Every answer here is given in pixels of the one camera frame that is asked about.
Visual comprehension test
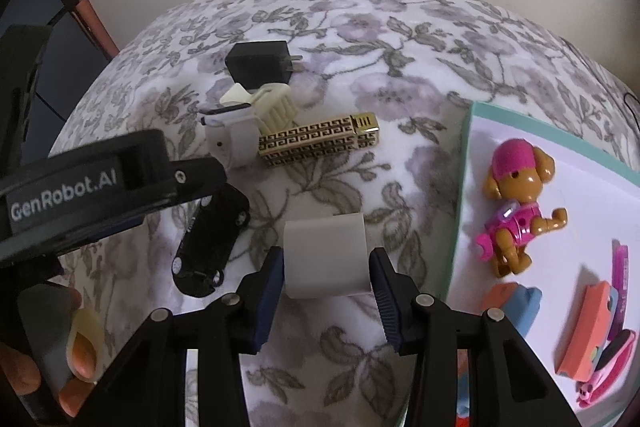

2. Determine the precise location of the white smartwatch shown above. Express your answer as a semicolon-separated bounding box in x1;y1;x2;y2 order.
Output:
200;103;260;170

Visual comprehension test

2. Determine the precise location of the pink brown dog toy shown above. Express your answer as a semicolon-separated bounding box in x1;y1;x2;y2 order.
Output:
475;139;568;279

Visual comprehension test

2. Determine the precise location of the purple stick package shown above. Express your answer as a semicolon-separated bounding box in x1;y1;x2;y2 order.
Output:
608;239;629;340

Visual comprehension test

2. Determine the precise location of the teal white box lid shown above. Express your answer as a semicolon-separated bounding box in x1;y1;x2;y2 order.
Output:
394;100;640;427

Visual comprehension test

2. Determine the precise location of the floral grey white blanket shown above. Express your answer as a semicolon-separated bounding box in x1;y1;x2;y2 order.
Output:
51;0;639;426

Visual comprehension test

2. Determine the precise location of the person's left hand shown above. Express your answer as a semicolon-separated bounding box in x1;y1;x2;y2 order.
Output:
1;283;102;426

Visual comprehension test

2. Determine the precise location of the dark blue cabinet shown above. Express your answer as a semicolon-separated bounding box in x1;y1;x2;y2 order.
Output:
1;0;107;171

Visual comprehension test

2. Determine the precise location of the cream hair claw clip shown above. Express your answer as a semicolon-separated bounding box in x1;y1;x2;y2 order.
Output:
219;82;298;135

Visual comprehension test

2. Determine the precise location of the black power adapter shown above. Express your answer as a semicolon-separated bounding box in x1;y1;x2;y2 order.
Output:
224;40;303;90

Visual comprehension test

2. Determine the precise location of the salmon pink board edge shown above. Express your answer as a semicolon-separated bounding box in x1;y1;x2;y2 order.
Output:
75;0;119;60

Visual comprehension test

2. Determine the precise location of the black cable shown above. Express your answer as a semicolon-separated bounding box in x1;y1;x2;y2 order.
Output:
621;91;640;134

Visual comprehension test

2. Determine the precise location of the black toy car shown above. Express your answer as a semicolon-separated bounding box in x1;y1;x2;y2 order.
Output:
171;183;250;298

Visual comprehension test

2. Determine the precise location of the gold black patterned lighter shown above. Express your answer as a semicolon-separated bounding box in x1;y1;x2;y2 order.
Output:
258;113;380;167

